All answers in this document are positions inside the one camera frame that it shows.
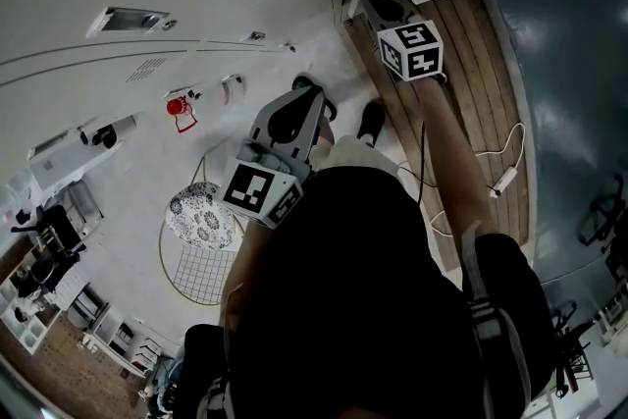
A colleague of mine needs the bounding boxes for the gold wire chair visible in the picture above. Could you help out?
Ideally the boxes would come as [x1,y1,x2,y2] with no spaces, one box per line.
[157,150,246,309]

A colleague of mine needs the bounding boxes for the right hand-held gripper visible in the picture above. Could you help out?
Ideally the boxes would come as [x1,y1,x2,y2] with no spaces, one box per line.
[360,0,445,83]

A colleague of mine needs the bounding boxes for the clear plastic tray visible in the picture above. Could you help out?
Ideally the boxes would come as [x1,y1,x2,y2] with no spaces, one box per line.
[53,181,105,232]

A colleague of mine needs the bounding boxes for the white cardboard box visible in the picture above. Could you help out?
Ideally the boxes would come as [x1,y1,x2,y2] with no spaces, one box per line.
[27,144,127,192]

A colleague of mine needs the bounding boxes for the white cubby shelf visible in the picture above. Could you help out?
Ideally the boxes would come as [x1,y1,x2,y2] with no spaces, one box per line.
[0,277,53,356]

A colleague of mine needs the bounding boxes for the person's black shoe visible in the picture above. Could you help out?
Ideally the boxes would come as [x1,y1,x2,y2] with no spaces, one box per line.
[291,72,339,122]
[356,100,388,148]

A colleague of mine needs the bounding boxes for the person's right forearm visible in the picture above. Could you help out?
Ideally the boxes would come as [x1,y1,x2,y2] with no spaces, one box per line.
[413,76,497,261]

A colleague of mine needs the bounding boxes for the white power strip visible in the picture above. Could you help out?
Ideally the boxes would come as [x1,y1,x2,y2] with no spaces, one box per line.
[489,166,520,200]

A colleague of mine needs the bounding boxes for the clear plastic jar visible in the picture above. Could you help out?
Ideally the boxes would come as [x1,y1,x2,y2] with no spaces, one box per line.
[219,74,246,108]

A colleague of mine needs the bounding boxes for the wooden plank platform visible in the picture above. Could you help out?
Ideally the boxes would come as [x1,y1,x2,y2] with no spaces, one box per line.
[342,0,535,272]

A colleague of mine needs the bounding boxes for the person's left grey shoulder strap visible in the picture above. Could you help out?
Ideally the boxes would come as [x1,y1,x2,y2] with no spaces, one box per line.
[195,370,232,419]

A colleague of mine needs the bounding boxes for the black office chair base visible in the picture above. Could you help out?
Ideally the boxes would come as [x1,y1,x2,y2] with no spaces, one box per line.
[578,174,628,247]

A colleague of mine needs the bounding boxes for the person's black shirt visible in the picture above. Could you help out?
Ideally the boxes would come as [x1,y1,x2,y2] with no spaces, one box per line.
[182,165,558,419]

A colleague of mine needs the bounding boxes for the red wire lantern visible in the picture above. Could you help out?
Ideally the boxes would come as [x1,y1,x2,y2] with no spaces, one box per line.
[165,94,201,135]

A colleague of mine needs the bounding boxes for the white power cable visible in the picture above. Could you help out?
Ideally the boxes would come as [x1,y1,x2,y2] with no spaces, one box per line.
[429,121,527,237]

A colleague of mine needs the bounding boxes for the person's left forearm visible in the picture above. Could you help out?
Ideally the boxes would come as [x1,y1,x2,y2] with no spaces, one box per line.
[223,220,276,325]

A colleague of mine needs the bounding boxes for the black machine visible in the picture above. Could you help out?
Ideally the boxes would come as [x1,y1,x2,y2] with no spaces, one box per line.
[10,204,88,261]

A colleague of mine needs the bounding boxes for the floral seat cushion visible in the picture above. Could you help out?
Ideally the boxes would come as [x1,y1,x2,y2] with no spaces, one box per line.
[165,181,237,251]

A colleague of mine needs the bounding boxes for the person's right black shoe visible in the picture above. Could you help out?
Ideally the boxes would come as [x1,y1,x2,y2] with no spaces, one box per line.
[356,100,388,148]

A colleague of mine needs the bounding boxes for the person's grey shoulder strap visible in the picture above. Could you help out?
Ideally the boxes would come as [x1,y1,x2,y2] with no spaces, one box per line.
[195,370,232,419]
[459,219,535,419]

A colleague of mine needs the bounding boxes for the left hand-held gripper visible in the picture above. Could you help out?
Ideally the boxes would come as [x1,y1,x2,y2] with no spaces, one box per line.
[220,85,329,230]

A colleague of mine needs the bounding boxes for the person's right grey shoulder strap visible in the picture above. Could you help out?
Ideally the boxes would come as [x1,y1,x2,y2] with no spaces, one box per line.
[459,219,535,419]

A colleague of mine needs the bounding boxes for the person's beige shorts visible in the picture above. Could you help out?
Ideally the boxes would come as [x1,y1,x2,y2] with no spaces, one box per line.
[313,134,404,185]

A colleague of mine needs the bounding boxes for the black and beige device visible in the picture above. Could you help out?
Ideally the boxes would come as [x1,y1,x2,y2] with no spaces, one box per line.
[78,114,139,149]

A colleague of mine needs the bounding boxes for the person's left black shoe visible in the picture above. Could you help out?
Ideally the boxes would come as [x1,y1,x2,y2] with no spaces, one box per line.
[291,72,339,122]

